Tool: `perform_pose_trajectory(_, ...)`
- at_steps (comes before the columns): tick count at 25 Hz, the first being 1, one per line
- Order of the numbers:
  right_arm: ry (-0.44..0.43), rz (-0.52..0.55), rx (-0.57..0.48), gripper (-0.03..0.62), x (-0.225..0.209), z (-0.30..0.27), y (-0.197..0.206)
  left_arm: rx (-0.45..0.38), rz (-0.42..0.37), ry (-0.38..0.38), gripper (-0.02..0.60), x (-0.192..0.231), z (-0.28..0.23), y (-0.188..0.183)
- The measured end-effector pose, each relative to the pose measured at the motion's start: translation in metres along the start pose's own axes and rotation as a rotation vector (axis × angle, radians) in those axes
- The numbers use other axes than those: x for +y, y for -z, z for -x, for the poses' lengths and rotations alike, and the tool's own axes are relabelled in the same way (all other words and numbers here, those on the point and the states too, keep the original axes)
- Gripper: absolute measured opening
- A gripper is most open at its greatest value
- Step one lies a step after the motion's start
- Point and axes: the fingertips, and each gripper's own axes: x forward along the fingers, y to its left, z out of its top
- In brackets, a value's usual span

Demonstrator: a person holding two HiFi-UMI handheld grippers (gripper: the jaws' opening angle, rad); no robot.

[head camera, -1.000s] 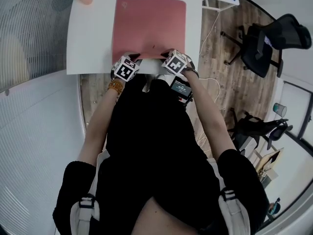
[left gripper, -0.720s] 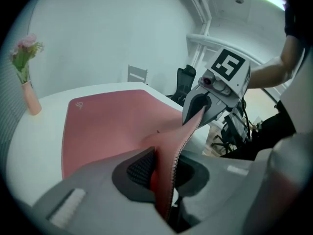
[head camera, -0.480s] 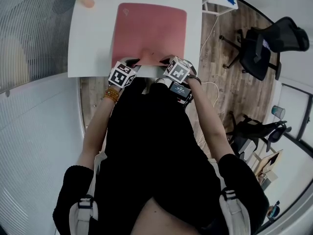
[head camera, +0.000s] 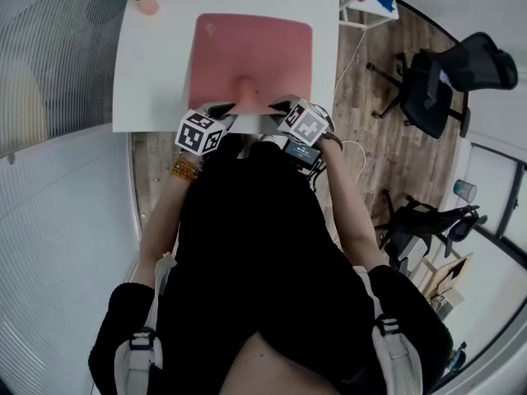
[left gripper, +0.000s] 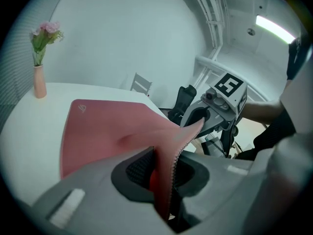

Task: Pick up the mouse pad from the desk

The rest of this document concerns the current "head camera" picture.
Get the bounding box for black office chair grey seat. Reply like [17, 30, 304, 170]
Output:
[374, 189, 489, 277]

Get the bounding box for right white shoulder strap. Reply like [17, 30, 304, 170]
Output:
[352, 265, 424, 395]

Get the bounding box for black device with screen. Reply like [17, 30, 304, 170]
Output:
[282, 137, 324, 176]

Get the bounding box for black mesh office chair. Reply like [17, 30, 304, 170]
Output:
[366, 31, 519, 140]

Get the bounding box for orange bead bracelet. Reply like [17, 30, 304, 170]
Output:
[170, 157, 201, 183]

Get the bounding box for person's right forearm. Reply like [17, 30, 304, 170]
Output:
[320, 137, 390, 271]

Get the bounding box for wooden board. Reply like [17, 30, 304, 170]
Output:
[423, 253, 474, 300]

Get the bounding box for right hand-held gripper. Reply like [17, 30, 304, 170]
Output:
[268, 95, 335, 146]

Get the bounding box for thin white table cable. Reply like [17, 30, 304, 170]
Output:
[333, 29, 367, 102]

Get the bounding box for white shoulder strap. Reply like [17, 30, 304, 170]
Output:
[352, 265, 424, 395]
[114, 252, 178, 395]

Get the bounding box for person's left forearm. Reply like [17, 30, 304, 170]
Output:
[133, 158, 203, 287]

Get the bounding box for pink desk mat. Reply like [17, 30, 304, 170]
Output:
[187, 12, 314, 117]

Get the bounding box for left white shoulder strap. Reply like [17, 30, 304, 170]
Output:
[114, 252, 178, 395]

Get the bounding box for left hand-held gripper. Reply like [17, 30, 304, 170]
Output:
[175, 102, 237, 156]

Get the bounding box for black wristband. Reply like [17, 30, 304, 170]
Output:
[322, 132, 343, 152]

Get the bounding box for person's black clothing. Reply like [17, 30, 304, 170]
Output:
[88, 140, 454, 395]

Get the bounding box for mesh waste bin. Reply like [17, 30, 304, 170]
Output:
[453, 179, 478, 202]

